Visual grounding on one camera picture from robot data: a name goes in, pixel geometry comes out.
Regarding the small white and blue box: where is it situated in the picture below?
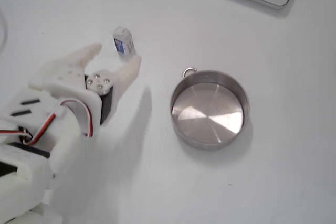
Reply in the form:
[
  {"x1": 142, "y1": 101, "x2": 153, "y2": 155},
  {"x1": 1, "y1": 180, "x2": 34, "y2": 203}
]
[{"x1": 113, "y1": 26, "x2": 137, "y2": 59}]

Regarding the round metal bowl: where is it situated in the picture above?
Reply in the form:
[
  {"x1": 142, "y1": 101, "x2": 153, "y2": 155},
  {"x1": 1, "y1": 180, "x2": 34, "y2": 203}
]
[{"x1": 170, "y1": 69, "x2": 250, "y2": 152}]

